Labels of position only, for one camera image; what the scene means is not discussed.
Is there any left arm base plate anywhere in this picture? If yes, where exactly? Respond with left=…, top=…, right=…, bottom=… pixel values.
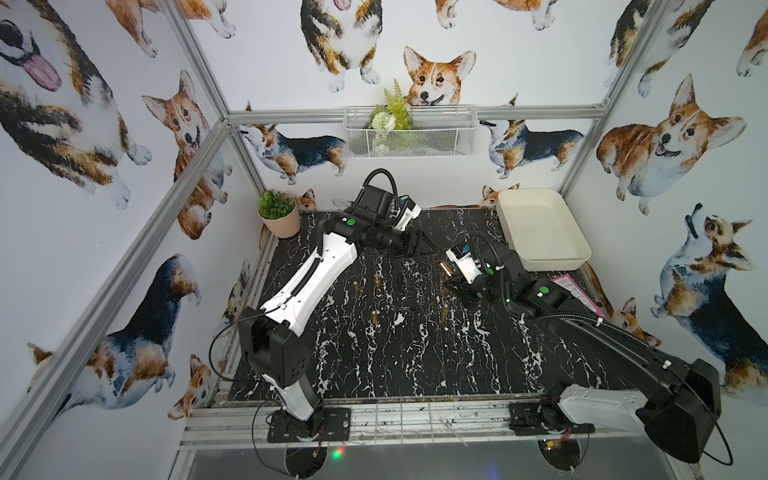
left=267, top=407, right=352, bottom=443

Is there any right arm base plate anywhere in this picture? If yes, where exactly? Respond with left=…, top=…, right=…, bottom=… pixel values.
left=508, top=401, right=595, bottom=436

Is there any aluminium front rail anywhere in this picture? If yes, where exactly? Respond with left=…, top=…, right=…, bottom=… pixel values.
left=178, top=401, right=679, bottom=451

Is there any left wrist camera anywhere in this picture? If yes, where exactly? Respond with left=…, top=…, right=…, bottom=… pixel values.
left=394, top=199, right=421, bottom=232

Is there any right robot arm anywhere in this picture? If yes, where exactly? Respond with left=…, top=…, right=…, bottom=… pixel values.
left=444, top=233, right=721, bottom=464

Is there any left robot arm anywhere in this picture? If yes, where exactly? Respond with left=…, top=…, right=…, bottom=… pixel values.
left=237, top=168, right=435, bottom=422

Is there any fern and white flower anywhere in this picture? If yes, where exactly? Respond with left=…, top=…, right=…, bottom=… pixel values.
left=366, top=80, right=413, bottom=155

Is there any cream rectangular tray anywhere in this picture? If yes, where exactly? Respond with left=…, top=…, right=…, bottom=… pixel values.
left=496, top=189, right=592, bottom=272

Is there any white wire basket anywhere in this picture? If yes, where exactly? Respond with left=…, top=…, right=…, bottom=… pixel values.
left=343, top=106, right=479, bottom=158

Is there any potted green plant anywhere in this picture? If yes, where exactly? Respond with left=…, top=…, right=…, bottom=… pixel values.
left=258, top=190, right=300, bottom=239

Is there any pink printed card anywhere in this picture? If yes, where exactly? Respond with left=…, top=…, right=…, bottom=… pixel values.
left=552, top=274, right=605, bottom=318

